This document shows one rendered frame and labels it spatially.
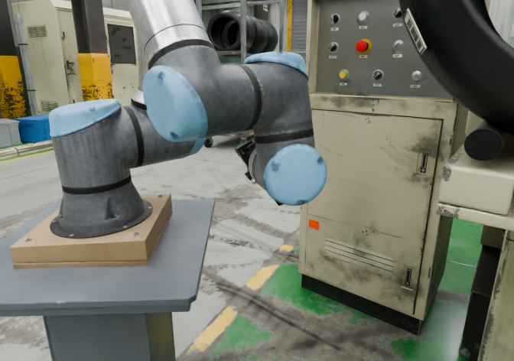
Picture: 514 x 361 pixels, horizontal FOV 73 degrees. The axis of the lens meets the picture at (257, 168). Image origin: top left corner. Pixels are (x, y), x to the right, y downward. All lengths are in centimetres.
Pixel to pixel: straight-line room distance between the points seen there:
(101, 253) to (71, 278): 7
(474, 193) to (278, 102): 31
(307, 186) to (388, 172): 87
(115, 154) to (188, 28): 43
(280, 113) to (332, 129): 92
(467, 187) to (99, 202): 70
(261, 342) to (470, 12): 126
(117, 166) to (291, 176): 46
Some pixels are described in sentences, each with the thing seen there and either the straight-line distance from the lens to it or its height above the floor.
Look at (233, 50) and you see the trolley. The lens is 425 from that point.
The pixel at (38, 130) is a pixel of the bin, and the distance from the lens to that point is 561.
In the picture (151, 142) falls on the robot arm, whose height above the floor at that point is 84.
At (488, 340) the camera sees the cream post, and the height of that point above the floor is 34.
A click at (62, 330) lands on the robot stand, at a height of 42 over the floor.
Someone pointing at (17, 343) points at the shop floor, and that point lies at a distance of 173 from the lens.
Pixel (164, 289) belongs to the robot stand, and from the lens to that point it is 72.
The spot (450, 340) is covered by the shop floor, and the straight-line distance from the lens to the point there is 166.
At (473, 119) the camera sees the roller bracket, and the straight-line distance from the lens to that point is 92.
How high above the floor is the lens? 100
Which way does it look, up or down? 16 degrees down
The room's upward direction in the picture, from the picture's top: straight up
